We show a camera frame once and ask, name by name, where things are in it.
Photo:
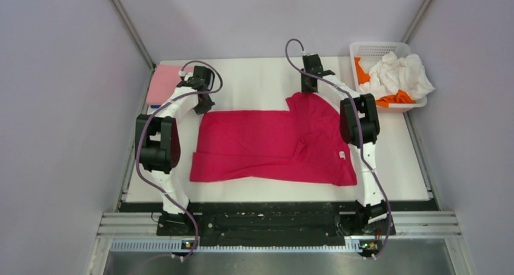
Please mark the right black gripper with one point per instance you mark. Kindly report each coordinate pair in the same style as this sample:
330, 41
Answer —
304, 89

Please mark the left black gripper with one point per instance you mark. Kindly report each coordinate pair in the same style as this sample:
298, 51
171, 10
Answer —
202, 109

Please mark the magenta t shirt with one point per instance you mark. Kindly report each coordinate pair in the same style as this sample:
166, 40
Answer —
299, 144

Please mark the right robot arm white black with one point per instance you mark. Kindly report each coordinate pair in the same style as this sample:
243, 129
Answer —
359, 128

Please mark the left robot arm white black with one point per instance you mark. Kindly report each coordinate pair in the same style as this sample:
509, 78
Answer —
158, 148

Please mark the folded pink t shirt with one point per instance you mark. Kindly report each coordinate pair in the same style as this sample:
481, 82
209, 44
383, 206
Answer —
163, 83

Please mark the white plastic basket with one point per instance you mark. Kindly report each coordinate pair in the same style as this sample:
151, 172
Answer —
371, 52

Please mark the crumpled white t shirt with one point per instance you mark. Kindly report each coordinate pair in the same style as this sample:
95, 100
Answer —
392, 73

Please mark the orange t shirt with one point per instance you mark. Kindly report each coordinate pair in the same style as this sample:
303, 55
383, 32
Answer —
364, 78

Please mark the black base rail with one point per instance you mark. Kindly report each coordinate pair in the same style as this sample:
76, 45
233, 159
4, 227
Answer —
277, 224

